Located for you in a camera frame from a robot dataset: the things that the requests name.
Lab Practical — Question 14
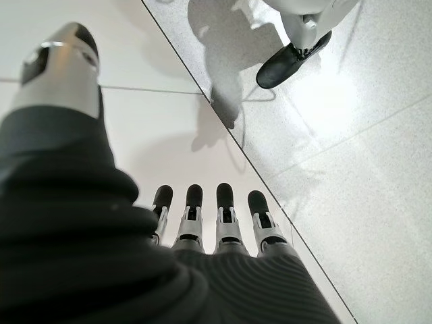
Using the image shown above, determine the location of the thin grey floor cable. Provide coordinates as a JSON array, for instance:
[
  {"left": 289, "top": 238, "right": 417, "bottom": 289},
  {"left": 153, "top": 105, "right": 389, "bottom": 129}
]
[{"left": 242, "top": 88, "right": 276, "bottom": 103}]

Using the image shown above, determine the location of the white cabinet door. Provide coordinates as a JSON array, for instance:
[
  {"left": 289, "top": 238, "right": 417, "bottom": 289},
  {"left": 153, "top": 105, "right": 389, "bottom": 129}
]
[
  {"left": 0, "top": 0, "right": 203, "bottom": 94},
  {"left": 0, "top": 79, "right": 357, "bottom": 324}
]

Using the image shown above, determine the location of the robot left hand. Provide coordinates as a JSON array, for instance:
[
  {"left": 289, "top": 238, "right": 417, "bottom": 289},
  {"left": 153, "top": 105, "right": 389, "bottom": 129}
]
[{"left": 0, "top": 22, "right": 335, "bottom": 324}]

